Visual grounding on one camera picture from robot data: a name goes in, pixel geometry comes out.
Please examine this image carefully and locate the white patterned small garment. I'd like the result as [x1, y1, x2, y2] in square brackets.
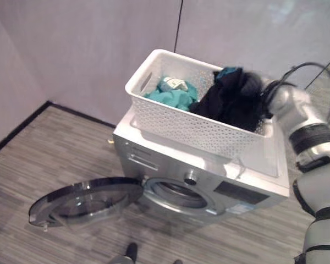
[163, 77, 190, 92]

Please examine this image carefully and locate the black washer display panel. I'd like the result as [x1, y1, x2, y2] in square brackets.
[212, 181, 270, 206]

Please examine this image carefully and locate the silver washer dial knob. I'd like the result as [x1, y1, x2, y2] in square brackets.
[183, 169, 200, 185]

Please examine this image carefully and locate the teal garment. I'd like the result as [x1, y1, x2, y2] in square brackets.
[144, 76, 200, 112]

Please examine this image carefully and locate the silver detergent drawer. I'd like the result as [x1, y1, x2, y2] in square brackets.
[126, 153, 160, 172]

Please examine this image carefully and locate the round dark glass washer door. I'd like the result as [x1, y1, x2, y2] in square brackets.
[27, 177, 144, 230]

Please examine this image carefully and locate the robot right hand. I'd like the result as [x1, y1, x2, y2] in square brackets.
[240, 69, 269, 97]

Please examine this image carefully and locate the grey washer drum gasket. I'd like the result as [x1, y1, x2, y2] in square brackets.
[144, 178, 210, 210]

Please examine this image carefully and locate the black garment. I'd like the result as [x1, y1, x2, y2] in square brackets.
[189, 67, 271, 133]

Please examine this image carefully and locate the white perforated laundry basket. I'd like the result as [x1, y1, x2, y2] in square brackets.
[124, 48, 276, 161]

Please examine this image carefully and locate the black baseboard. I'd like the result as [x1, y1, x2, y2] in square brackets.
[0, 100, 117, 161]

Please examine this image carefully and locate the robot dark foot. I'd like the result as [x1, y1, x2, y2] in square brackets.
[125, 242, 139, 261]

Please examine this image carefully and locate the silver front-load washing machine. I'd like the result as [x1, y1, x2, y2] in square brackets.
[112, 106, 291, 228]

